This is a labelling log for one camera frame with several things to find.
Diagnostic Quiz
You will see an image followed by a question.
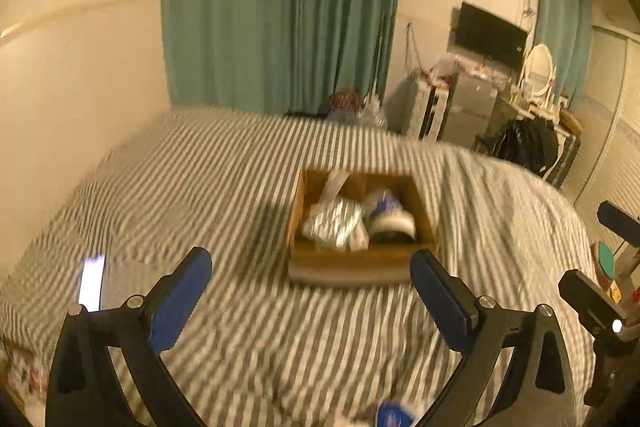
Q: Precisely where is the white oval vanity mirror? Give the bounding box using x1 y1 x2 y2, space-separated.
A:
520 43 557 100

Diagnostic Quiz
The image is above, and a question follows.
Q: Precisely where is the white sliding wardrobe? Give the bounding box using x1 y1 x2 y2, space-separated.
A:
562 22 640 228

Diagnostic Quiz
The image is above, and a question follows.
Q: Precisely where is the white crumpled clothing in box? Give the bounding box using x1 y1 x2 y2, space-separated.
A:
301 172 371 252

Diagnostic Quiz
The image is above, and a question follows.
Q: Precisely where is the narrow green curtain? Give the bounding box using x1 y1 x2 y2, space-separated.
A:
534 0 596 110

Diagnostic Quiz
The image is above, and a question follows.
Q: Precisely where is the black clothing pile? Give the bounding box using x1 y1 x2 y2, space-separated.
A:
487 117 560 175

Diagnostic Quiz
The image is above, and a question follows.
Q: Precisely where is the black wall television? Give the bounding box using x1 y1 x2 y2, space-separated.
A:
452 1 530 70

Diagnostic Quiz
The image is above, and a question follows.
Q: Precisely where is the white storage rack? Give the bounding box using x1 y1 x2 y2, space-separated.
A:
410 74 458 142

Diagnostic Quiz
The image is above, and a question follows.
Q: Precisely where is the white flat card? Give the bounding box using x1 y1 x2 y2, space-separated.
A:
77 254 107 312

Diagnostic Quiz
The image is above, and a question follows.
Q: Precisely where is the green round object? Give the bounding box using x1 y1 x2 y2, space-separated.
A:
596 242 617 280

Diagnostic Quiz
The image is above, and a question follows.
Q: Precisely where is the clear plastic bag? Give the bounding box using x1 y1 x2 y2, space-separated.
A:
356 103 388 128

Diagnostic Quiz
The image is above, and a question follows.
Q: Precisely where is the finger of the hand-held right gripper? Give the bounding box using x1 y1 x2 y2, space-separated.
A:
558 269 640 408
597 201 640 249

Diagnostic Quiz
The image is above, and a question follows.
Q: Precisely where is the white cabinet with clutter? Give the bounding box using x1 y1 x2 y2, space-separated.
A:
440 72 512 148

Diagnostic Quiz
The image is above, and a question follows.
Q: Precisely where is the white blue tape roll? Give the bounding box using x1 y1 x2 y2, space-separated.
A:
364 189 417 244

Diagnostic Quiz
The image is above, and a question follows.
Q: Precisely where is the cardboard box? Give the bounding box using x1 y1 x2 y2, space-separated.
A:
285 168 441 288

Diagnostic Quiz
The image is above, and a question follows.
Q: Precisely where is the wide green curtain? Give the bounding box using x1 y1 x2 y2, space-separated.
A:
159 0 403 116

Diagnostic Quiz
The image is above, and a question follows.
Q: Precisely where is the blue white small packet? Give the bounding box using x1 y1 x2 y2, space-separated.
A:
375 401 416 427

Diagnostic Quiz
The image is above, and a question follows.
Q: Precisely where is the grey white striped bed sheet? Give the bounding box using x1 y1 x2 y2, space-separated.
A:
0 107 601 427

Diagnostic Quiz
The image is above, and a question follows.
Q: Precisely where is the brown woven basket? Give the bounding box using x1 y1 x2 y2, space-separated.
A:
327 90 363 114

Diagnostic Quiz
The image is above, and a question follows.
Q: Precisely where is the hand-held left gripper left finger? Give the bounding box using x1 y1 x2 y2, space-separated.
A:
45 247 213 427

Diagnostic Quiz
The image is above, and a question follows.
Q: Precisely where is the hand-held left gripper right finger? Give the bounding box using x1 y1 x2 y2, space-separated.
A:
409 248 587 427

